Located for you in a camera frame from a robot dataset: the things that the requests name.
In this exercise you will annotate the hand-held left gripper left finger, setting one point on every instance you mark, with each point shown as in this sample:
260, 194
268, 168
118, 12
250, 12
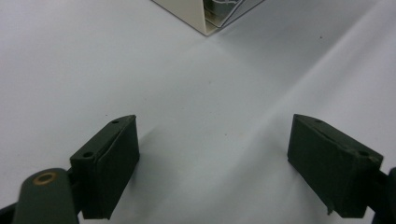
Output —
106, 168

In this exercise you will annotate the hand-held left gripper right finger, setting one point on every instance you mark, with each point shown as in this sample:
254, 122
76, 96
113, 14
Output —
330, 168

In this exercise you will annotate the cream box with clear window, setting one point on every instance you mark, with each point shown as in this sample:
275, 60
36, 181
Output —
190, 12

